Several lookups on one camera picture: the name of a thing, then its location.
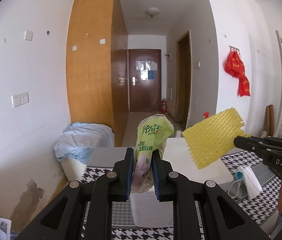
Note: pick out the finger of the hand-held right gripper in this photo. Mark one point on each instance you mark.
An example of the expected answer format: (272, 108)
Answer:
(243, 143)
(273, 140)

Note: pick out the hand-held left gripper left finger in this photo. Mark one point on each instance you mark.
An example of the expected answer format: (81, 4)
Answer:
(129, 176)

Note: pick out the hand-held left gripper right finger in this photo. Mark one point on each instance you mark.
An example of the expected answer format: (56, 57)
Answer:
(156, 178)

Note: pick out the yellow foam net sleeve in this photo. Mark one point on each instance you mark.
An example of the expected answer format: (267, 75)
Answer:
(211, 135)

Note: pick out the green tissue packet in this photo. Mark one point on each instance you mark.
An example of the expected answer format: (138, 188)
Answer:
(148, 140)

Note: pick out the white foam box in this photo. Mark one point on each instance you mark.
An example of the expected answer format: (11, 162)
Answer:
(206, 177)

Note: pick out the white face mask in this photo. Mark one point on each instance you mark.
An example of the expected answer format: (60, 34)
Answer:
(252, 182)

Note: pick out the houndstooth tablecloth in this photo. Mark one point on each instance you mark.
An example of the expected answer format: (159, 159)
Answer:
(266, 197)

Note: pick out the white red pump bottle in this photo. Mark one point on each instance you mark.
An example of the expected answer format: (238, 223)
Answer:
(206, 115)

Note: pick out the light blue cloth pile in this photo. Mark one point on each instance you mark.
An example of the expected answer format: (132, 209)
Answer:
(81, 137)

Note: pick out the red fire extinguisher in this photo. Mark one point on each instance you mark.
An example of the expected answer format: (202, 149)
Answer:
(164, 107)

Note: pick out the red hanging cloth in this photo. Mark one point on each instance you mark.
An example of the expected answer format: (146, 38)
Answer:
(236, 67)

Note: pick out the dark brown entrance door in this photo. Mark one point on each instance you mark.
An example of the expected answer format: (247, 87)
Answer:
(143, 95)

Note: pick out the wooden wardrobe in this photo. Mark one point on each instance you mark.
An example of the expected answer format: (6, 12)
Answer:
(91, 80)

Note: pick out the blue door notice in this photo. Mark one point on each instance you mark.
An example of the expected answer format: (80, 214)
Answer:
(151, 75)

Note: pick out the round ceiling lamp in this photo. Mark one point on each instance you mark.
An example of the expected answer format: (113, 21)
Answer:
(152, 12)

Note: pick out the brown side door frame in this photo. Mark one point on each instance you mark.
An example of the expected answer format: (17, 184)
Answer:
(182, 80)

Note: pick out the metal wall hook rack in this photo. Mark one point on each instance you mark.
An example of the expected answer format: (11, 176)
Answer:
(234, 48)

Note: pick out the white wall socket panel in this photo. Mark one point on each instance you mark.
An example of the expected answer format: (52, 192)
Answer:
(20, 99)

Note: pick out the white wall switch box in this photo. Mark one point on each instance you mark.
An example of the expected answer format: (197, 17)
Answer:
(28, 35)

